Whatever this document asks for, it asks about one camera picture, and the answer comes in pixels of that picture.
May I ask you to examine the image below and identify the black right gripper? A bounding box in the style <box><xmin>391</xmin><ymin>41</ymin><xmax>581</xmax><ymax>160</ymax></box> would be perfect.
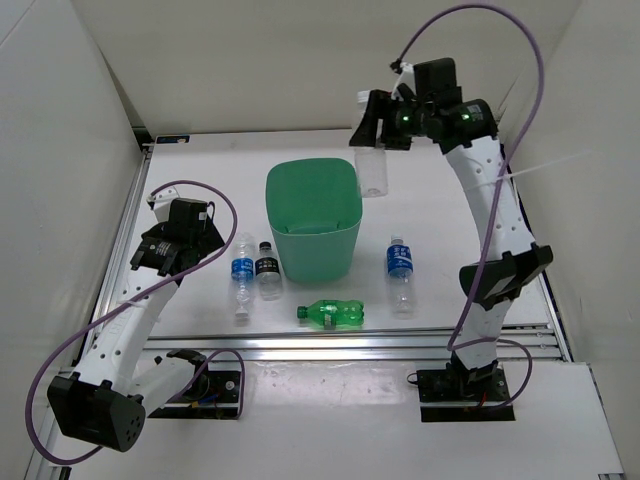
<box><xmin>348</xmin><ymin>90</ymin><xmax>432</xmax><ymax>152</ymax></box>

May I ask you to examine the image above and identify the clear unlabelled plastic bottle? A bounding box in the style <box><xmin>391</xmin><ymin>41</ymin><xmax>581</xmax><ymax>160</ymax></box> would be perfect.
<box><xmin>351</xmin><ymin>90</ymin><xmax>388</xmax><ymax>198</ymax></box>

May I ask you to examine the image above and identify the blue label bottle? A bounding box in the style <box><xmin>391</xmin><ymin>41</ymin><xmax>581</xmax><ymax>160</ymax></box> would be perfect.
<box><xmin>230</xmin><ymin>233</ymin><xmax>255</xmax><ymax>322</ymax></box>
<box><xmin>386</xmin><ymin>235</ymin><xmax>416</xmax><ymax>318</ymax></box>

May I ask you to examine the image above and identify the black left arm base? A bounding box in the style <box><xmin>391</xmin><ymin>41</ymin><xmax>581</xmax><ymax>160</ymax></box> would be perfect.
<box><xmin>149</xmin><ymin>348</ymin><xmax>246</xmax><ymax>420</ymax></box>

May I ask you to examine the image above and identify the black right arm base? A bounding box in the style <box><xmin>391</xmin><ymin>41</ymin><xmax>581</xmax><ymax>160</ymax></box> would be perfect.
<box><xmin>406</xmin><ymin>358</ymin><xmax>516</xmax><ymax>423</ymax></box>

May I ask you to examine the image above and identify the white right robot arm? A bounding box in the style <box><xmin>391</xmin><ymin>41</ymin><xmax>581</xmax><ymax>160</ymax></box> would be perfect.
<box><xmin>349</xmin><ymin>87</ymin><xmax>553</xmax><ymax>401</ymax></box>

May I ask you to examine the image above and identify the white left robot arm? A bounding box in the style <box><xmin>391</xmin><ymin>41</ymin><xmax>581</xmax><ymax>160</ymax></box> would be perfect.
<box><xmin>47</xmin><ymin>213</ymin><xmax>224</xmax><ymax>452</ymax></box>

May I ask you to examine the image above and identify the green plastic bin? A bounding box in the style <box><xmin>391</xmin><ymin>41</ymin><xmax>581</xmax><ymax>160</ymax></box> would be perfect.
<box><xmin>265</xmin><ymin>158</ymin><xmax>363</xmax><ymax>284</ymax></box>

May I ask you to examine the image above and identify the black label plastic bottle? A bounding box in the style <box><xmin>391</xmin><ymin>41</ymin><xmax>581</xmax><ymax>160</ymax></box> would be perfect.
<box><xmin>254</xmin><ymin>241</ymin><xmax>282</xmax><ymax>300</ymax></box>

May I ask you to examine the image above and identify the green plastic soda bottle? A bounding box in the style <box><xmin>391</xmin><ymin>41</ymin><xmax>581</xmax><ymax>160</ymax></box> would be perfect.
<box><xmin>296</xmin><ymin>300</ymin><xmax>364</xmax><ymax>330</ymax></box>

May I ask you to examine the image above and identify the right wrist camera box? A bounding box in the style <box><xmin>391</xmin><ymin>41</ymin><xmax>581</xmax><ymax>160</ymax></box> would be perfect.
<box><xmin>401</xmin><ymin>57</ymin><xmax>462</xmax><ymax>104</ymax></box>

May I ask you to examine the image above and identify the white cable tie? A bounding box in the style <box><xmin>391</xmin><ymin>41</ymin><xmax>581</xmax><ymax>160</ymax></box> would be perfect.
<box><xmin>463</xmin><ymin>150</ymin><xmax>596</xmax><ymax>193</ymax></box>

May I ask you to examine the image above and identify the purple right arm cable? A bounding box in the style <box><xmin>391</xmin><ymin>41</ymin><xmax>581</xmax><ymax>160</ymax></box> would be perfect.
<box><xmin>392</xmin><ymin>3</ymin><xmax>546</xmax><ymax>414</ymax></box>

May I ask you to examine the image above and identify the aluminium frame rail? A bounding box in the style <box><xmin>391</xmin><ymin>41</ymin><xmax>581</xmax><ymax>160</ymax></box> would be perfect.
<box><xmin>54</xmin><ymin>324</ymin><xmax>566</xmax><ymax>361</ymax></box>

